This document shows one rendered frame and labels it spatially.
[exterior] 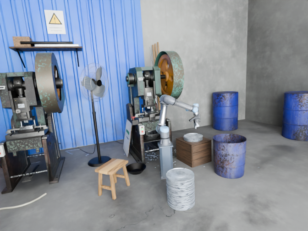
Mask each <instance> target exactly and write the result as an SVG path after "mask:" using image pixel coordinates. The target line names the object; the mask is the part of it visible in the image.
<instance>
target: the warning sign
mask: <svg viewBox="0 0 308 231"><path fill-rule="evenodd" d="M44 13H45V19H46V25H47V31H48V34H66V30H65V24H64V17H63V11H53V10H44Z"/></svg>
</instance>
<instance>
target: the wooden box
mask: <svg viewBox="0 0 308 231"><path fill-rule="evenodd" d="M176 159H178V160H180V161H181V162H183V163H185V164H186V165H188V166H190V167H192V168H193V167H196V166H199V165H202V164H205V163H208V162H211V161H212V155H211V139H208V138H205V137H203V139H202V141H199V142H188V141H185V140H184V137H179V138H176Z"/></svg>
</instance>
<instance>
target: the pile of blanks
mask: <svg viewBox="0 0 308 231"><path fill-rule="evenodd" d="M166 186H167V202H168V205H169V206H170V207H171V208H172V209H175V210H179V211H185V210H188V209H191V208H192V207H193V206H194V205H195V188H194V187H195V185H194V178H193V179H191V180H189V181H185V182H176V181H171V180H169V179H168V178H167V177H166Z"/></svg>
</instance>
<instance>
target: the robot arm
mask: <svg viewBox="0 0 308 231"><path fill-rule="evenodd" d="M160 104H161V110H160V117H159V123H158V125H157V127H156V131H157V133H159V134H160V142H159V144H160V145H161V146H169V145H171V141H170V139H169V128H168V127H167V126H166V124H165V120H166V113H167V106H168V105H176V106H178V107H181V108H184V109H185V110H186V111H191V112H193V114H194V117H193V118H191V119H190V120H189V121H190V122H191V121H193V120H194V127H195V128H197V127H198V126H199V125H198V123H197V122H200V114H199V108H198V107H199V106H198V104H193V105H189V104H186V103H184V102H181V101H179V100H176V99H175V98H173V97H171V96H169V95H166V94H164V95H162V96H161V97H160Z"/></svg>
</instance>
